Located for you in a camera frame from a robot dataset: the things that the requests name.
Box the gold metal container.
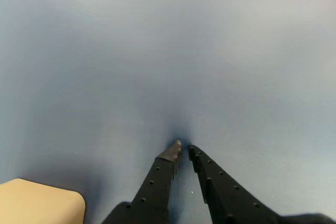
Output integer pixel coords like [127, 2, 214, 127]
[0, 178, 87, 224]

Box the grey table mat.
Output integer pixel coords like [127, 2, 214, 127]
[0, 0, 336, 224]

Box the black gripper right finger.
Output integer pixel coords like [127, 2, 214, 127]
[187, 144, 285, 224]

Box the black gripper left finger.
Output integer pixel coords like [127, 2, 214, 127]
[101, 140, 183, 224]

